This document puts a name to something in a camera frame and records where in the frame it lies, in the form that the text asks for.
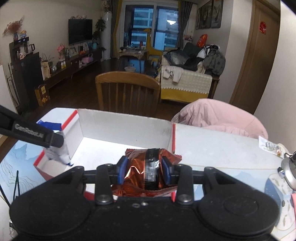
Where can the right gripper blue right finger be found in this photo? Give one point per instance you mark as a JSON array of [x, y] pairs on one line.
[[181, 176]]

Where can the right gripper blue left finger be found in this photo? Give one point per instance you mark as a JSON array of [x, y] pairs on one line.
[[106, 176]]

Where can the dark red foil snack bag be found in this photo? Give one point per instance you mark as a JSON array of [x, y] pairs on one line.
[[146, 173]]

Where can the blue white wrapper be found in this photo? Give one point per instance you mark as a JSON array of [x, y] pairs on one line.
[[58, 150]]

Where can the red cardboard box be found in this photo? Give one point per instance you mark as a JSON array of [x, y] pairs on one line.
[[93, 138]]

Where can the brown cardboard gift box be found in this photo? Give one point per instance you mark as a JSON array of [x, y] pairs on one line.
[[42, 95]]

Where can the blue mountain table mat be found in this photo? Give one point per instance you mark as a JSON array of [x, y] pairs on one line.
[[245, 162]]

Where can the dark tv cabinet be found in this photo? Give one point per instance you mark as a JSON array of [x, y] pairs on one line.
[[27, 76]]

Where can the pink jacket on chair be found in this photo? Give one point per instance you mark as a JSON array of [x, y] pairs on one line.
[[220, 116]]

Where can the wooden dining chair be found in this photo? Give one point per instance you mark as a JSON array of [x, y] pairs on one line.
[[126, 92]]

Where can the sofa with white cover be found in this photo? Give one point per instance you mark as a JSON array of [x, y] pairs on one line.
[[180, 85]]

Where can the white paper packet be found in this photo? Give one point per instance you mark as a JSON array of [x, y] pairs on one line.
[[270, 147]]

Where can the pink patterned bag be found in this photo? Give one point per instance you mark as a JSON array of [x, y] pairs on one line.
[[293, 201]]

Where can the black television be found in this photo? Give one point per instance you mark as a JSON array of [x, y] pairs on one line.
[[79, 30]]

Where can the pile of clothes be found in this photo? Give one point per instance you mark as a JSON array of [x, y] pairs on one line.
[[192, 57]]

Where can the yellow giraffe toy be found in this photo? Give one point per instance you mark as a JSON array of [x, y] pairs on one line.
[[151, 52]]

